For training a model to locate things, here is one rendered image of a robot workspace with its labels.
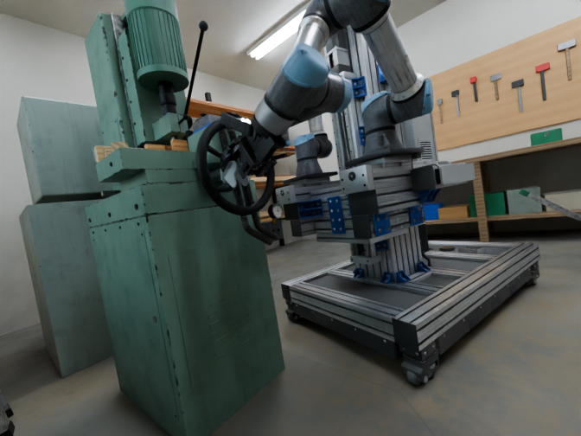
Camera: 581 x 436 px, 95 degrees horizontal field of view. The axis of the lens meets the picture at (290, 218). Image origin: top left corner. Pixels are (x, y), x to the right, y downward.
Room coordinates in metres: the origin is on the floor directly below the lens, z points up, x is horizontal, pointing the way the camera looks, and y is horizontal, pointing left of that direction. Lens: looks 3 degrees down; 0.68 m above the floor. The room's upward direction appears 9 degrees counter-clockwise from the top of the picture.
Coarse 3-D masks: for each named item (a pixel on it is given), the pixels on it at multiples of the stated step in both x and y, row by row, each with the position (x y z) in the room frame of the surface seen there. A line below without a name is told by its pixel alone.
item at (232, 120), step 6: (222, 114) 0.62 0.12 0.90; (228, 114) 0.61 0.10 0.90; (234, 114) 0.62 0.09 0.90; (222, 120) 0.62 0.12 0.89; (228, 120) 0.61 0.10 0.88; (234, 120) 0.59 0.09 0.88; (240, 120) 0.58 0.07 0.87; (246, 120) 0.60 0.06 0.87; (228, 126) 0.61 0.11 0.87; (234, 126) 0.59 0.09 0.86; (240, 126) 0.58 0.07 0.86; (246, 126) 0.57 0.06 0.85; (252, 126) 0.56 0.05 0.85; (246, 132) 0.57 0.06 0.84; (252, 132) 0.58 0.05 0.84
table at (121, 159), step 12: (108, 156) 0.78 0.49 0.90; (120, 156) 0.72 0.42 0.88; (132, 156) 0.75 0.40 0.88; (144, 156) 0.77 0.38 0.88; (156, 156) 0.80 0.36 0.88; (168, 156) 0.82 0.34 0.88; (180, 156) 0.85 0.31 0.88; (192, 156) 0.89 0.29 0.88; (96, 168) 0.85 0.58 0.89; (108, 168) 0.79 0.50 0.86; (120, 168) 0.73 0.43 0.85; (132, 168) 0.74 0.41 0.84; (144, 168) 0.77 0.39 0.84; (156, 168) 0.79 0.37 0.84; (168, 168) 0.82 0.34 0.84; (180, 168) 0.85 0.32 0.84; (192, 168) 0.88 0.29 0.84; (216, 168) 0.93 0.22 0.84; (108, 180) 0.84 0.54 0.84; (120, 180) 0.87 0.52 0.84
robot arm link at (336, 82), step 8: (328, 80) 0.51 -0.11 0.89; (336, 80) 0.53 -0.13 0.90; (344, 80) 0.56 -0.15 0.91; (328, 88) 0.51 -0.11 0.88; (336, 88) 0.53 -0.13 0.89; (344, 88) 0.55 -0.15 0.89; (328, 96) 0.52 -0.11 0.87; (336, 96) 0.54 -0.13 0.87; (344, 96) 0.56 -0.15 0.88; (320, 104) 0.53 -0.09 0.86; (328, 104) 0.54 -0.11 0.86; (336, 104) 0.56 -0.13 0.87; (344, 104) 0.58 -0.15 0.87; (304, 112) 0.59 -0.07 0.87; (312, 112) 0.58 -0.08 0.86; (320, 112) 0.58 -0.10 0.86; (336, 112) 0.61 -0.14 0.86; (304, 120) 0.62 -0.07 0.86
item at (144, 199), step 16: (128, 192) 0.81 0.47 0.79; (144, 192) 0.76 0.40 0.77; (160, 192) 0.79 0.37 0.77; (176, 192) 0.83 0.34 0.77; (192, 192) 0.87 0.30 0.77; (224, 192) 0.97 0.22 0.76; (96, 208) 1.02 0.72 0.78; (112, 208) 0.91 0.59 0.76; (128, 208) 0.82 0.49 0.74; (144, 208) 0.75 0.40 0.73; (160, 208) 0.78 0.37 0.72; (176, 208) 0.82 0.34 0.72; (192, 208) 0.86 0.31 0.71; (96, 224) 1.04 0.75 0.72
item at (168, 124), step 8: (168, 112) 0.97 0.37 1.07; (160, 120) 1.01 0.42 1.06; (168, 120) 0.97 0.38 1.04; (176, 120) 0.99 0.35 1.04; (184, 120) 1.01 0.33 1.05; (152, 128) 1.05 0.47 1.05; (160, 128) 1.01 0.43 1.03; (168, 128) 0.98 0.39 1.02; (176, 128) 0.98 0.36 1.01; (184, 128) 1.01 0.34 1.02; (160, 136) 1.02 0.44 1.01; (168, 136) 1.01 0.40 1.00; (176, 136) 1.03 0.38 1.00
